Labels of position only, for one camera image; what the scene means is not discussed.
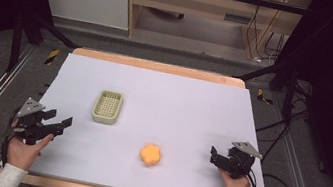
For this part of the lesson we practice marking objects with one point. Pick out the yellow black tape marker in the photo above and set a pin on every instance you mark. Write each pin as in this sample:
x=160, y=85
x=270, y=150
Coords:
x=52, y=56
x=264, y=97

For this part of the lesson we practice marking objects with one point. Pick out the person's right hand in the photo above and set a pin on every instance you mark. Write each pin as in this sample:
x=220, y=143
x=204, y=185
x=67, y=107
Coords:
x=236, y=185

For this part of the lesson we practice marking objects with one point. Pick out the wooden table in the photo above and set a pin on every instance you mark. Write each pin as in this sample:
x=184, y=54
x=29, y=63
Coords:
x=158, y=65

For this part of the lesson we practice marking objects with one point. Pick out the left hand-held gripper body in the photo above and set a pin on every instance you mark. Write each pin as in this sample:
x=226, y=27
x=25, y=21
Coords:
x=30, y=122

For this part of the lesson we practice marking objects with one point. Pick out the wooden desk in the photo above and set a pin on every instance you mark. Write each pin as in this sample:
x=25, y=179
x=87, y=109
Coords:
x=195, y=2

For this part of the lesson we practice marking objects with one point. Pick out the black frame leg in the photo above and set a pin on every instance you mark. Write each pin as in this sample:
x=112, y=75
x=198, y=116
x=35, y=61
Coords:
x=16, y=39
x=290, y=89

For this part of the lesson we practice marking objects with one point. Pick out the white table mat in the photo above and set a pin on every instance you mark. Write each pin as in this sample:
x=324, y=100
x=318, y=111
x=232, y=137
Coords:
x=165, y=107

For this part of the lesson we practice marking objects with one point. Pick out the person's left hand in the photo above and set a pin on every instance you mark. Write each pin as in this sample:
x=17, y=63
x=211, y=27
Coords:
x=23, y=152

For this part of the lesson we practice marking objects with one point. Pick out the green soap dish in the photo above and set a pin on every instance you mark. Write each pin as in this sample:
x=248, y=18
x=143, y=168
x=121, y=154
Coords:
x=107, y=106

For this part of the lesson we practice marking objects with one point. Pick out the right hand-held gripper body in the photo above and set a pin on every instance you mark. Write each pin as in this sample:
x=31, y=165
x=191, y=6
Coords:
x=241, y=160

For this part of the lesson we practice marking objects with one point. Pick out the orange flower-shaped soap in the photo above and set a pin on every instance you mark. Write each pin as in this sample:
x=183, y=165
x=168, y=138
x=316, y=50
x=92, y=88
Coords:
x=150, y=154

